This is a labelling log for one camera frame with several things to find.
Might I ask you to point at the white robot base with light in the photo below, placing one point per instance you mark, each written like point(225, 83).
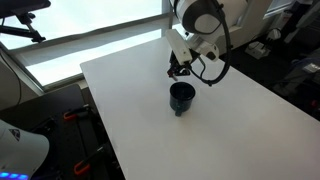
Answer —
point(20, 150)

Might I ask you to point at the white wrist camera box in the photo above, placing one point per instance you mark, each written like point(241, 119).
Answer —
point(180, 48)

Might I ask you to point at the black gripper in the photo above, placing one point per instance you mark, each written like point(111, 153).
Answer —
point(175, 63)

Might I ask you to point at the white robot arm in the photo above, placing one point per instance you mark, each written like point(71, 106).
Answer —
point(206, 20)

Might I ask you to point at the dark teal mug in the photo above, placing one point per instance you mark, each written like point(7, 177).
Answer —
point(181, 100)

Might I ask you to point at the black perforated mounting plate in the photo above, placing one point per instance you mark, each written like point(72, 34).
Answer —
point(66, 140)

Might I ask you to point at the white box on floor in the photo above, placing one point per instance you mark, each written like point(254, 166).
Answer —
point(256, 50)

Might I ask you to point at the grey window frame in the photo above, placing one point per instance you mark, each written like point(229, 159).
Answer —
point(100, 40)

